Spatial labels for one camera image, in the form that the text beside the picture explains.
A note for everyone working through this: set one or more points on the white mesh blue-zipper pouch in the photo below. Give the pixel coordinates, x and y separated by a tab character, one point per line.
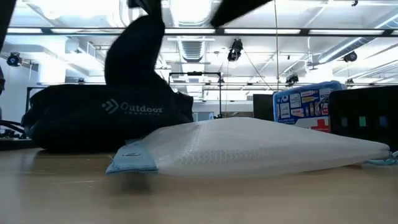
248	146

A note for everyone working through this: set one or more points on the black monitor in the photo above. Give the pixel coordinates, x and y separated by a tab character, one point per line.
262	107

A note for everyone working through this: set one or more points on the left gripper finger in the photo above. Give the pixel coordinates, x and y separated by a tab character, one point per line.
147	6

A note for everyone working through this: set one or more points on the black metal table frame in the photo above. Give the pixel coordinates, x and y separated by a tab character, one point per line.
15	143

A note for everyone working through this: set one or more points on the dark blue Outdoor Products backpack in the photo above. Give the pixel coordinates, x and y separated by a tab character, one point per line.
77	124

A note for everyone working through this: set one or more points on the blue first aid kit box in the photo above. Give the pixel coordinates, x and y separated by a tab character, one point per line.
298	105

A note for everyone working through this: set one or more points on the black ceiling-mounted camera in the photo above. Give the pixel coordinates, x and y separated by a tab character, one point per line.
292	80
235	49
350	57
14	59

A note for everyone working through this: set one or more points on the black metal workstation frame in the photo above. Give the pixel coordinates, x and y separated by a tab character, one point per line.
29	99

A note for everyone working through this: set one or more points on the black rectangular device box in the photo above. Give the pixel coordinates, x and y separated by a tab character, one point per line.
363	102

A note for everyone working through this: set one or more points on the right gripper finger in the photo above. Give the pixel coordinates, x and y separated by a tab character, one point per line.
236	11

